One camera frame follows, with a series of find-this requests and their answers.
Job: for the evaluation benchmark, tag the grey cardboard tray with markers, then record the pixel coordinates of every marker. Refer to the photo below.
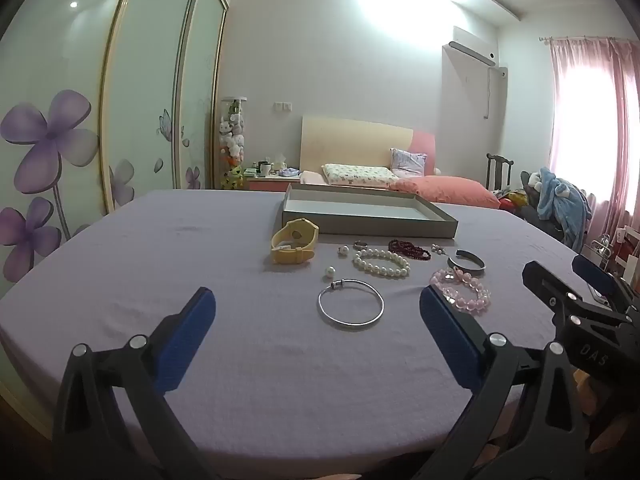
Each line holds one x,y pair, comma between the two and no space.
370,225

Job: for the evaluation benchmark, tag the purple pillow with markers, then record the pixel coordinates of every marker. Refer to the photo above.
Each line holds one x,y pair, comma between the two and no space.
407,162

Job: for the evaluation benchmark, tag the yellow green plush toy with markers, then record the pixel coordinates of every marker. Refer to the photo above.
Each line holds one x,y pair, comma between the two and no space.
232,177

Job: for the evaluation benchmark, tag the large pearl earring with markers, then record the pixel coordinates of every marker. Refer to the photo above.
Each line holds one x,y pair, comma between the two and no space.
329,273

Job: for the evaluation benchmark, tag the blue plush robe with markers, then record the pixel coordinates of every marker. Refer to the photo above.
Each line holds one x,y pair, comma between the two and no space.
560,200

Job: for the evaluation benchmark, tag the white air conditioner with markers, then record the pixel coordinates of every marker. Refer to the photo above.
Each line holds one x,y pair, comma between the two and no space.
472,47

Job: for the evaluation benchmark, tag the thin silver bangle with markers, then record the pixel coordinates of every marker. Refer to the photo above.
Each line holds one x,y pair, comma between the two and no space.
334,286

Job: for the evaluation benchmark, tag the purple tablecloth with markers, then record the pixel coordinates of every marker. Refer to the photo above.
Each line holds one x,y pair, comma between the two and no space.
175,240

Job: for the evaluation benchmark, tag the clear tube of plush toys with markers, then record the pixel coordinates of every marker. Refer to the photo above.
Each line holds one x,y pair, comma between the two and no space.
232,135

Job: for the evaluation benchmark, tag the dark wooden chair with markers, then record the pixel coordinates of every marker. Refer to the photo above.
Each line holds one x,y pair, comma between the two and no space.
500,170

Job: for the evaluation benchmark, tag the white pipe cover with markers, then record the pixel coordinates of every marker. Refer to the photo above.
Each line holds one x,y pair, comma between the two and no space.
487,90

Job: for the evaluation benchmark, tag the pink duvet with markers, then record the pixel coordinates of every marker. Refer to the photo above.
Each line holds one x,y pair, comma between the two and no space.
445,191

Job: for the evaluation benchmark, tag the pink curtain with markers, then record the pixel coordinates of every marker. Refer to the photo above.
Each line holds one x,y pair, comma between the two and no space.
625,110

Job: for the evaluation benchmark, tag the white mug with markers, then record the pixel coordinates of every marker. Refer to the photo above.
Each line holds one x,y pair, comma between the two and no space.
265,170

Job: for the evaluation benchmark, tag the yellow wrist watch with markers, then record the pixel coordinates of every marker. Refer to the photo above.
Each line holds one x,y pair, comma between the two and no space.
287,256

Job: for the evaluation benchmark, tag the wide silver cuff bangle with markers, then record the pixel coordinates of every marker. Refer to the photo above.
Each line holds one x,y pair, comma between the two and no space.
452,264

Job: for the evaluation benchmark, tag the floral white pillow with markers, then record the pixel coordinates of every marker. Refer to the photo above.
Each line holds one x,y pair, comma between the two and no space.
355,175

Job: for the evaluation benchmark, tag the pink nightstand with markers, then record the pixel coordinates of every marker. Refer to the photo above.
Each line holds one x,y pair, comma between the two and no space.
272,183

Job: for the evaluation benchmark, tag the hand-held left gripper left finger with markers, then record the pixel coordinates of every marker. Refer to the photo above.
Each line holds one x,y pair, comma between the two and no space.
192,320

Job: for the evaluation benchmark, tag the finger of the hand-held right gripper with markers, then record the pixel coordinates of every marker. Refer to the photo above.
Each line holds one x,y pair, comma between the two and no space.
592,270
540,277

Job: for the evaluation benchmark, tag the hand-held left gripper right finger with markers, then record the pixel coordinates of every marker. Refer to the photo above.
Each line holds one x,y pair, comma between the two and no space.
445,330

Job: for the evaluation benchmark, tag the small silver earring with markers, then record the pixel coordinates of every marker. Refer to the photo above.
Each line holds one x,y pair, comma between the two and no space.
439,248

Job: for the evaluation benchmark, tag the flower print sliding wardrobe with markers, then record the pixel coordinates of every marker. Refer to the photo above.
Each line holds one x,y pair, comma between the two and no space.
150,85

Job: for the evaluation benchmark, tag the beige and pink headboard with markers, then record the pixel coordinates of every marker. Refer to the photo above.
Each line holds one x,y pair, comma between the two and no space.
350,140

